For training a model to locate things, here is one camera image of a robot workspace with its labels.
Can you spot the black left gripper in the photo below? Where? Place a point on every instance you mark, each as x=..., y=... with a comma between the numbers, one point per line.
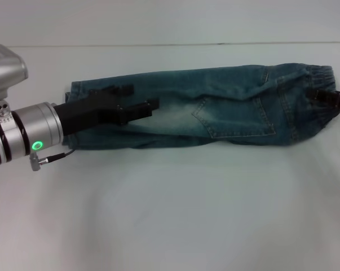
x=88, y=113

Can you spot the blue denim shorts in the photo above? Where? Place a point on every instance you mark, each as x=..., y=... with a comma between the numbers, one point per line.
x=214, y=82

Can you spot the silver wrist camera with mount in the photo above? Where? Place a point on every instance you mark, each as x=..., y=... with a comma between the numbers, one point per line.
x=6, y=65

